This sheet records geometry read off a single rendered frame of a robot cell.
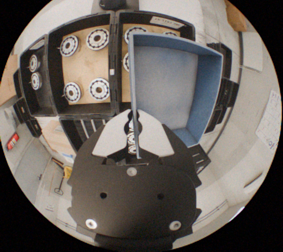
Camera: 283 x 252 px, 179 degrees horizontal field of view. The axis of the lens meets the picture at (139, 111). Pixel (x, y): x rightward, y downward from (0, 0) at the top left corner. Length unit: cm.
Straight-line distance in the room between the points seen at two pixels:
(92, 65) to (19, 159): 314
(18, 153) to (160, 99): 331
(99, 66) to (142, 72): 28
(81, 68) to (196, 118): 47
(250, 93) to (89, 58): 311
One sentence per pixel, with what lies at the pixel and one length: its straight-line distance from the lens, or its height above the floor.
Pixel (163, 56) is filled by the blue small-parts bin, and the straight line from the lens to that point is 18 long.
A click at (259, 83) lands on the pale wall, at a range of 297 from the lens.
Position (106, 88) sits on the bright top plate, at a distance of 39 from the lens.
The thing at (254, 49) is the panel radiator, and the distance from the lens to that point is 306.
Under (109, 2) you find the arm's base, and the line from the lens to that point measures 57.
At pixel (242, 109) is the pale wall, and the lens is 310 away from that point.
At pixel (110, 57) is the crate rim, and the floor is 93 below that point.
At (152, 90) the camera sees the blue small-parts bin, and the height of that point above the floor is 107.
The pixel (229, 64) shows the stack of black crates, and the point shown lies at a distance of 139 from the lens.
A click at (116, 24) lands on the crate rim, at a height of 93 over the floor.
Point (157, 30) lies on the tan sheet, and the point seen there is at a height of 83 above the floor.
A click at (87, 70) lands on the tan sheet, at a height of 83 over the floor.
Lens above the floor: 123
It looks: 60 degrees down
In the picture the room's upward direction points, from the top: 165 degrees clockwise
